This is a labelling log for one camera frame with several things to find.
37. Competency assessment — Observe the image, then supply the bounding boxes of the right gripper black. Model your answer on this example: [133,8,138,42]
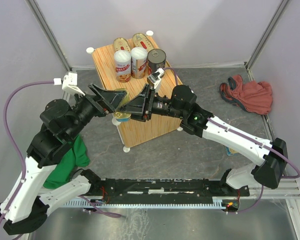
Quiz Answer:
[118,84,186,124]

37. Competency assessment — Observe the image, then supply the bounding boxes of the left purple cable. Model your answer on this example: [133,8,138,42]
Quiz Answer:
[0,79,122,240]

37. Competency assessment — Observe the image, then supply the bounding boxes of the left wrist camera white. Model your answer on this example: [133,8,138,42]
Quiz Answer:
[62,71,86,96]

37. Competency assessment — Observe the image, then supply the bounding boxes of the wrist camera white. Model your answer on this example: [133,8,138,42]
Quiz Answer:
[147,67,165,93]
[62,71,86,96]

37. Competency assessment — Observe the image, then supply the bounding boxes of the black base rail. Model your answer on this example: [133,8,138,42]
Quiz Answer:
[73,169,250,206]

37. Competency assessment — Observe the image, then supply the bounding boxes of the red cloth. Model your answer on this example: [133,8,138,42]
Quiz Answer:
[218,74,273,115]

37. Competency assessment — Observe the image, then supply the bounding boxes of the light blue cable duct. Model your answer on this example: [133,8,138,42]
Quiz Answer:
[61,197,226,210]

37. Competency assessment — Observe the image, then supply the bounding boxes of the green cloth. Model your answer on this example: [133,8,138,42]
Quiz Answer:
[43,135,90,189]

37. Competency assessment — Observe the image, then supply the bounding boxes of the white-lid cylindrical can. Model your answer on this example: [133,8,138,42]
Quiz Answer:
[113,50,132,83]

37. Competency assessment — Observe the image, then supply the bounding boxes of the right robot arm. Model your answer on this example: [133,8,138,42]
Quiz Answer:
[118,84,287,196]

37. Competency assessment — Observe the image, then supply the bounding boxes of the wooden cabinet box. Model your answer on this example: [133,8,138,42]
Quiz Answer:
[86,44,182,153]

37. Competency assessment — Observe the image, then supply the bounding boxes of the oval fish can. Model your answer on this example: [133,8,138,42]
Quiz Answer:
[113,37,131,53]
[132,33,155,52]

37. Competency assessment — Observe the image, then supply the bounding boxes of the gold spam can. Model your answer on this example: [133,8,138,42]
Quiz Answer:
[225,147,238,156]
[113,111,131,123]

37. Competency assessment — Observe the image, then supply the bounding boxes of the oval fish can front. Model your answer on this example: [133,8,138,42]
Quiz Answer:
[113,37,131,53]

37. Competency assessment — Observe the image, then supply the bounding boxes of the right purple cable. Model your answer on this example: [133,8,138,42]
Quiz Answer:
[163,66,300,215]

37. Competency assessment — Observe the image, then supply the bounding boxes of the dark blue round can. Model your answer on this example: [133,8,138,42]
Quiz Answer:
[147,48,167,75]

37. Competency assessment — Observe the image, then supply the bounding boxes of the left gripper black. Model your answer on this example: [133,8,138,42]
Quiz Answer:
[67,81,129,139]

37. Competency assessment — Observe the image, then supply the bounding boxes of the purple cable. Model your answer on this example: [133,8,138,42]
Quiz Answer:
[163,66,300,215]
[0,79,122,240]

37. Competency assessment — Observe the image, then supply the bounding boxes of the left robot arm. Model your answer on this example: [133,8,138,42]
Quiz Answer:
[0,84,127,237]

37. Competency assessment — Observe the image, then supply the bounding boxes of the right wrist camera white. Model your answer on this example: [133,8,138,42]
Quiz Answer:
[147,67,165,93]

